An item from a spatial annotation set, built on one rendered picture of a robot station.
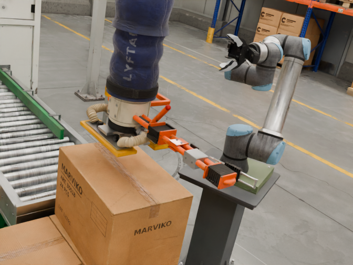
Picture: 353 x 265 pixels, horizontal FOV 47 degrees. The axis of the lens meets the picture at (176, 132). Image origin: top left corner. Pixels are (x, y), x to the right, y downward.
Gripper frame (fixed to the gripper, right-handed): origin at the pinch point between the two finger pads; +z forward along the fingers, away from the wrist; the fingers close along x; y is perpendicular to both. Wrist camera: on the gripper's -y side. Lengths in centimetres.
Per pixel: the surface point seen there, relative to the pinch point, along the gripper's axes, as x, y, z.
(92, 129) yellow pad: -44, 34, 37
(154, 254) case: -91, -5, 20
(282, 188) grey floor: -158, 74, -207
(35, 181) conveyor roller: -104, 91, 38
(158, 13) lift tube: 10.9, 15.6, 24.0
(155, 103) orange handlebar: -32.9, 30.6, 6.0
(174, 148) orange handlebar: -33.6, -10.2, 26.1
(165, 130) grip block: -30.6, -1.3, 24.3
